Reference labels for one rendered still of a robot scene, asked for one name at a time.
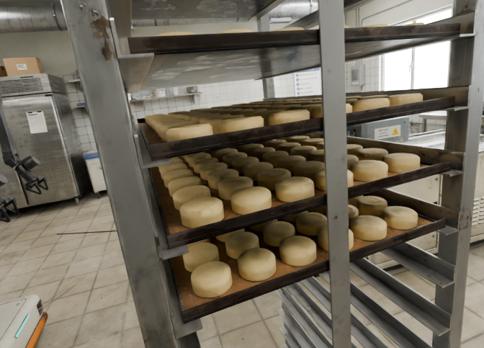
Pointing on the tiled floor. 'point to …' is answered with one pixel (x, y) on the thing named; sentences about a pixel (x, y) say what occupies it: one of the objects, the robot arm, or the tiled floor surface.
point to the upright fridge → (42, 140)
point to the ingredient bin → (95, 171)
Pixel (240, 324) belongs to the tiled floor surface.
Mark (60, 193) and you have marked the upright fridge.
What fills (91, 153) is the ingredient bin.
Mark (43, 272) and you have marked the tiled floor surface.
